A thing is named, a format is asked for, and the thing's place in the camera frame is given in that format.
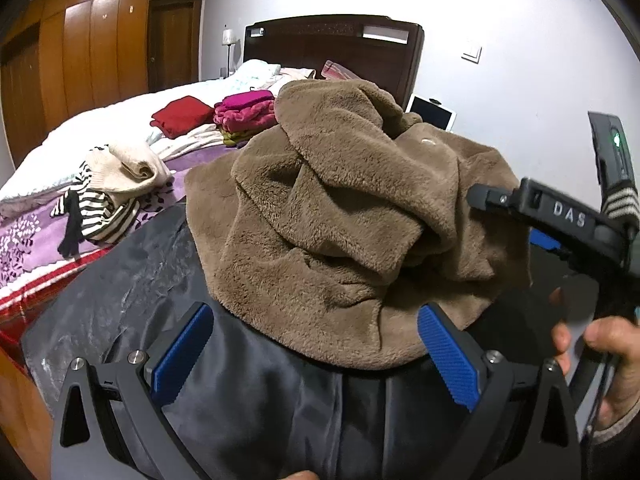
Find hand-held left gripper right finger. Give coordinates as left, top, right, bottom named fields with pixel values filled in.
left=417, top=302, right=583, bottom=480

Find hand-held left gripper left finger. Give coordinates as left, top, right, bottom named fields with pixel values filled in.
left=50, top=302, right=216, bottom=480

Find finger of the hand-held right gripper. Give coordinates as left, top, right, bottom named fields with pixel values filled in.
left=467, top=180, right=523, bottom=213
left=530, top=229, right=576, bottom=266

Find brown fleece sweater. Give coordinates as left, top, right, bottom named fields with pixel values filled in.
left=184, top=79, right=532, bottom=370

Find magenta folded clothes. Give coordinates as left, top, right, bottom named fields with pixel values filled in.
left=213, top=90, right=278, bottom=133

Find person's right hand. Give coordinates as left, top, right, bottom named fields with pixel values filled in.
left=549, top=285, right=640, bottom=431

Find striped knit band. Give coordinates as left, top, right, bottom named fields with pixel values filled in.
left=599, top=185, right=640, bottom=222

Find black cover sheet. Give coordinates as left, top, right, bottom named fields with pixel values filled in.
left=20, top=205, right=601, bottom=480

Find white tablet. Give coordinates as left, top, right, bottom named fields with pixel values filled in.
left=405, top=94, right=458, bottom=133

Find black white striped sweater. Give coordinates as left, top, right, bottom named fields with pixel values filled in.
left=50, top=145, right=143, bottom=246

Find purple floral blanket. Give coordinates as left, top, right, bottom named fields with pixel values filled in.
left=0, top=125, right=236, bottom=341

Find cream knit sweater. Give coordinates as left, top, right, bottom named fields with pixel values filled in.
left=82, top=141, right=173, bottom=196

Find pink striped pillow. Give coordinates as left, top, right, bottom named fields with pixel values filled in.
left=322, top=60, right=358, bottom=82

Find white striped cloth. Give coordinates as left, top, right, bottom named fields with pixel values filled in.
left=150, top=122, right=231, bottom=161

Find olive folded garment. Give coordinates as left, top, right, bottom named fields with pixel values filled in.
left=222, top=129, right=262, bottom=150

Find dark wooden bed headboard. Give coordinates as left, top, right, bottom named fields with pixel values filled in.
left=243, top=15, right=426, bottom=111

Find white crumpled clothing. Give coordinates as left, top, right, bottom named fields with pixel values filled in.
left=265, top=66, right=316, bottom=91

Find red folded garment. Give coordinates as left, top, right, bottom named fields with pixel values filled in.
left=150, top=96, right=217, bottom=140

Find white quilt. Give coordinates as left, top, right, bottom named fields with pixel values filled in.
left=0, top=60, right=281, bottom=206

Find brown wooden door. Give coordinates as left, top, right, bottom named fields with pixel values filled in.
left=147, top=0, right=203, bottom=93

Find white bedside lamp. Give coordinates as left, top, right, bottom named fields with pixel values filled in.
left=221, top=27, right=238, bottom=78

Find wooden wardrobe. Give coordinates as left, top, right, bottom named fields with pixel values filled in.
left=0, top=0, right=223, bottom=166

